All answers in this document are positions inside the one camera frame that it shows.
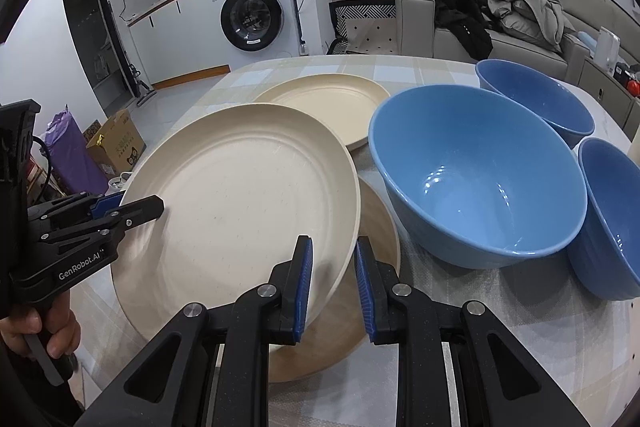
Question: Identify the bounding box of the cream plate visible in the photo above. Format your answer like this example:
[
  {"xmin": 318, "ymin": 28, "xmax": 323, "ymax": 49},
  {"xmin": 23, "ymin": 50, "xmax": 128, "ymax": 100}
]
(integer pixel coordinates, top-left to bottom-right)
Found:
[
  {"xmin": 112, "ymin": 104, "xmax": 361, "ymax": 338},
  {"xmin": 255, "ymin": 72, "xmax": 390, "ymax": 150}
]

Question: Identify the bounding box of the large blue bowl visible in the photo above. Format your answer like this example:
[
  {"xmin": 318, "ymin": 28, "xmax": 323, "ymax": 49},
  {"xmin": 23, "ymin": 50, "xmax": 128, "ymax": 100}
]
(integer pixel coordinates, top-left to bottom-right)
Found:
[{"xmin": 369, "ymin": 84, "xmax": 588, "ymax": 269}]

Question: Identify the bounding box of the person's left hand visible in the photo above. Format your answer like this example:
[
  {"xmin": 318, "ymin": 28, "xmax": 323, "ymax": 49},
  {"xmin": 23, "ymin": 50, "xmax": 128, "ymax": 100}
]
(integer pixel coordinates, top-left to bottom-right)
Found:
[{"xmin": 1, "ymin": 291, "xmax": 81, "ymax": 359}]

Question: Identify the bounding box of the purple bag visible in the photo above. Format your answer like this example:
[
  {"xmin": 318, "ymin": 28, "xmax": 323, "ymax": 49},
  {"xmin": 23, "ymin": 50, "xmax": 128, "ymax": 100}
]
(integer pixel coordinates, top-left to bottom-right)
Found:
[{"xmin": 43, "ymin": 108, "xmax": 107, "ymax": 195}]

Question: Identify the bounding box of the tan plate bottom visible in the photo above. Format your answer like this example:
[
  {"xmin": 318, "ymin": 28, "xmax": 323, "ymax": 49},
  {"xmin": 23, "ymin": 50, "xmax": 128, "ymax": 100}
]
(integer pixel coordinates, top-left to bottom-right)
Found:
[{"xmin": 269, "ymin": 180, "xmax": 401, "ymax": 384}]

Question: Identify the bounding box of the cardboard box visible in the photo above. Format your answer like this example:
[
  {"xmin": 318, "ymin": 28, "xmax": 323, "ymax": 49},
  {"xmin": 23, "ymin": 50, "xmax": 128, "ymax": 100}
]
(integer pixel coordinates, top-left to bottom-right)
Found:
[{"xmin": 86, "ymin": 108, "xmax": 145, "ymax": 179}]

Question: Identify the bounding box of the white kitchen cabinet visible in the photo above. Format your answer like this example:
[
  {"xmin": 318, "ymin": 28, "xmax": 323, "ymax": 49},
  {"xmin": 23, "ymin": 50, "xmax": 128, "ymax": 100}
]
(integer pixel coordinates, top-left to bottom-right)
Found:
[{"xmin": 130, "ymin": 0, "xmax": 229, "ymax": 84}]

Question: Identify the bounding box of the white washing machine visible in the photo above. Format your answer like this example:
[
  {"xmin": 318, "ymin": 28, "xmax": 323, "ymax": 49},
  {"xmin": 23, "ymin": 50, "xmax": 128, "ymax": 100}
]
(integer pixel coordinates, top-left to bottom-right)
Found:
[{"xmin": 212, "ymin": 0, "xmax": 302, "ymax": 70}]

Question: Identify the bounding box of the grey sofa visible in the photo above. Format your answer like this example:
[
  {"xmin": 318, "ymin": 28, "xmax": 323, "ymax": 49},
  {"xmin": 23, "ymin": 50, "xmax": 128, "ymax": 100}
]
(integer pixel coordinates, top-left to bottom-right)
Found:
[{"xmin": 395, "ymin": 0, "xmax": 639, "ymax": 135}]

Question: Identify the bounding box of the patterned play mat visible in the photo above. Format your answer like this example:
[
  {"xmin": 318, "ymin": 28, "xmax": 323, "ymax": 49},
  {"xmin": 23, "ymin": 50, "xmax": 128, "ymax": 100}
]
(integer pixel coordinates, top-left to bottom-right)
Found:
[{"xmin": 328, "ymin": 0, "xmax": 398, "ymax": 55}]

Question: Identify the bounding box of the black jacket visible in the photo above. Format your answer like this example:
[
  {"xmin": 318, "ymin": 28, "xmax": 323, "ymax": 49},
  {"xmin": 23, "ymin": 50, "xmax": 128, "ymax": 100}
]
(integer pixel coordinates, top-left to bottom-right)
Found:
[{"xmin": 434, "ymin": 0, "xmax": 494, "ymax": 61}]

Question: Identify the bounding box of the grey clothes pile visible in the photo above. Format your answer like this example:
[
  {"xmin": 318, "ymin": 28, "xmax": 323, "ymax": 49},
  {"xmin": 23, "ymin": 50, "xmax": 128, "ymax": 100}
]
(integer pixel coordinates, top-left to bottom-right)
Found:
[{"xmin": 487, "ymin": 0, "xmax": 575, "ymax": 53}]

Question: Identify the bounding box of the white kettle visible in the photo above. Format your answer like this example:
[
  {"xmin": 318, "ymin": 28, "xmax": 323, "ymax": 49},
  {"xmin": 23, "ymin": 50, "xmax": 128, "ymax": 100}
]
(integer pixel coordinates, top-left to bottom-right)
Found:
[{"xmin": 593, "ymin": 27, "xmax": 620, "ymax": 76}]

